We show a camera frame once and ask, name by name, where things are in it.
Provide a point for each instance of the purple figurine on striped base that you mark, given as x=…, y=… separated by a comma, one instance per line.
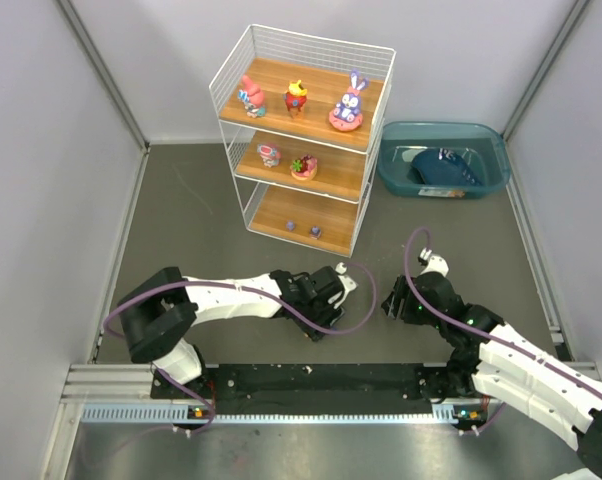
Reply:
x=315, y=232

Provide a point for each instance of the pink rabbit toy blue bow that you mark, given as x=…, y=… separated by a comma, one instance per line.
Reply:
x=252, y=98

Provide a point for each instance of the yellow bear ice cream cone toy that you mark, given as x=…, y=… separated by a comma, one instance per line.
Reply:
x=295, y=98

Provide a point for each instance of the dark blue pouch in bin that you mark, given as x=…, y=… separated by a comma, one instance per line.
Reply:
x=444, y=167

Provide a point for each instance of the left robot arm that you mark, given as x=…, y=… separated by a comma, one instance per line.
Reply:
x=154, y=328

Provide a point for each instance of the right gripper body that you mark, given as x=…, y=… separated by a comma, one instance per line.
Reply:
x=398, y=302

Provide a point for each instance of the teal plastic bin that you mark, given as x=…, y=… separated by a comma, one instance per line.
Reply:
x=480, y=146

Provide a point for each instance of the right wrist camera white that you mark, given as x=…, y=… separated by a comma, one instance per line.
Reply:
x=432, y=262

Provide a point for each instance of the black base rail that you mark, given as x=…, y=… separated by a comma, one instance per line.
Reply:
x=334, y=389

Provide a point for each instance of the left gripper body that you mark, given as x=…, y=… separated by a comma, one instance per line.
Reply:
x=326, y=319

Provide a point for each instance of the pink toy with goggles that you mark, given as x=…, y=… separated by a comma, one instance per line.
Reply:
x=269, y=154

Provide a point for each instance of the pink bear donut toy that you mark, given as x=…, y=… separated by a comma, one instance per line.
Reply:
x=304, y=168

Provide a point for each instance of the white wire wooden shelf rack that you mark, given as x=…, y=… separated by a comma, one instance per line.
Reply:
x=336, y=199

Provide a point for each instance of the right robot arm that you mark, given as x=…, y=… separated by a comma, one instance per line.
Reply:
x=491, y=358

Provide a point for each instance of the purple bunny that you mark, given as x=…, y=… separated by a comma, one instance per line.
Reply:
x=347, y=114

